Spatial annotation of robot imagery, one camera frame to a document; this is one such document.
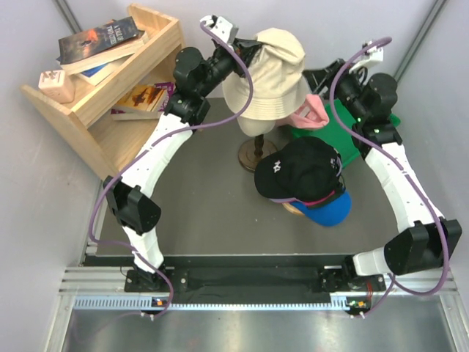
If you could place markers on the round wooden hat stand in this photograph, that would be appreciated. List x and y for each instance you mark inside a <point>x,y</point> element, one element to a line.
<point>292,209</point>

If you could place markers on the dark wooden mannequin stand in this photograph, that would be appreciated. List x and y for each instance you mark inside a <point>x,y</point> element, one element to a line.
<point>251,152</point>

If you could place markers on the lavender cap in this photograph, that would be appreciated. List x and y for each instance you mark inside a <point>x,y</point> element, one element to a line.
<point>311,180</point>

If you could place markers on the wooden bookshelf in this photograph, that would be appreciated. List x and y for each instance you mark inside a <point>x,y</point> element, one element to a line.
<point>104,144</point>

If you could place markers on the grey cable duct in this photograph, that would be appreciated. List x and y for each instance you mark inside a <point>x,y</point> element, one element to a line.
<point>157,303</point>

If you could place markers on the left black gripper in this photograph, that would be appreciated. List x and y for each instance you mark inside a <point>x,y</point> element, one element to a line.
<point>245,49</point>

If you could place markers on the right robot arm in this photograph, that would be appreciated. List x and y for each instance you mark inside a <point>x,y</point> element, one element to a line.
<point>425,239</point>

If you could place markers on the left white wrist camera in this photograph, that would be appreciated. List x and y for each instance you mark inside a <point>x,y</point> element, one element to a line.
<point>220,28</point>

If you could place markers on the light pink cap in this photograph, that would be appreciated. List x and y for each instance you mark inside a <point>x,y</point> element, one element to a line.
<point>311,115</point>

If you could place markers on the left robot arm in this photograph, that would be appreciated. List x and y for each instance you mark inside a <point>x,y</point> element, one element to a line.
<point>129,193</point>

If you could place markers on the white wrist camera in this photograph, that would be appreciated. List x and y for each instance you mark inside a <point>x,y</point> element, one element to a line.
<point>369,59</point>
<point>220,28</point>

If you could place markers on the dark cover paperback book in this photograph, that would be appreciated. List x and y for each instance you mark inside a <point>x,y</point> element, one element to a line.
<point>98,46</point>

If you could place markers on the magenta cap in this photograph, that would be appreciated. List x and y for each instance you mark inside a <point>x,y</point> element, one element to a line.
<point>289,200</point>

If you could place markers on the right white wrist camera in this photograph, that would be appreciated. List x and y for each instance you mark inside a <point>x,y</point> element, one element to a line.
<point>369,59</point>

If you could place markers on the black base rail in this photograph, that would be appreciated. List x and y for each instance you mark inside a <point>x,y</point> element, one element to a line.
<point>236,279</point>

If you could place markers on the black beige cap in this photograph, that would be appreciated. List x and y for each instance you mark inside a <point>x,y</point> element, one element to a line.
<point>307,145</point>

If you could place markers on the orange purple paperback book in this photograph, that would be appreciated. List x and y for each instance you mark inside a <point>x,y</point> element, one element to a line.
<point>143,102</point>

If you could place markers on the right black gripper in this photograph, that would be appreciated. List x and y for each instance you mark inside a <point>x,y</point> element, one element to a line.
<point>316,79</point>

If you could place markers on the blue cap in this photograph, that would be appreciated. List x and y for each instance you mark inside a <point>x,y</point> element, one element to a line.
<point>331,215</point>

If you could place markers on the pink power adapter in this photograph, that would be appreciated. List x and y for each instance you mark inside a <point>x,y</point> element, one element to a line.
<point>57,85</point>

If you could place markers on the cream mannequin head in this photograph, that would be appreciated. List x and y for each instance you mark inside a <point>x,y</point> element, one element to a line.
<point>254,128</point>

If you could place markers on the beige bucket hat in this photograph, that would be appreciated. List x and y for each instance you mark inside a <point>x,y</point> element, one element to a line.
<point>277,75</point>

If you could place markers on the blue cover book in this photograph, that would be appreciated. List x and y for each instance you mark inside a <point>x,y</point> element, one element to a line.
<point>95,75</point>

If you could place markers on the green plastic bin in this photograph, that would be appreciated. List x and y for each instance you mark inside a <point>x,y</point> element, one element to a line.
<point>334,135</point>

